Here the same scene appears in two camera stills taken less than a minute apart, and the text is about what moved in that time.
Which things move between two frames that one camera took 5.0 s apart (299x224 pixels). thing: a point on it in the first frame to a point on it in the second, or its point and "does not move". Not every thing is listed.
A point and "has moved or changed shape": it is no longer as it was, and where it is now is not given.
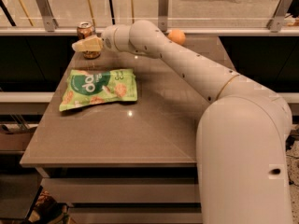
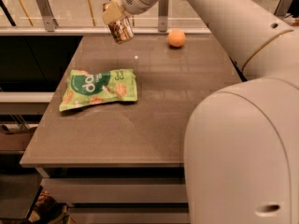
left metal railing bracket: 49,21 does not move
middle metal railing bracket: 163,10 does not move
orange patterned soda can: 85,30 has moved or changed shape
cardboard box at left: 16,137 does not move
